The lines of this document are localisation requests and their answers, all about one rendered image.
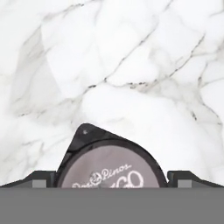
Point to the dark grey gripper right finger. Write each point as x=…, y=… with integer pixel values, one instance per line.
x=183, y=178

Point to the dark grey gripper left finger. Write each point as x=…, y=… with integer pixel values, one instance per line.
x=40, y=178

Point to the black yogurt container, grey lid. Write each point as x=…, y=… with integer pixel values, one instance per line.
x=110, y=163

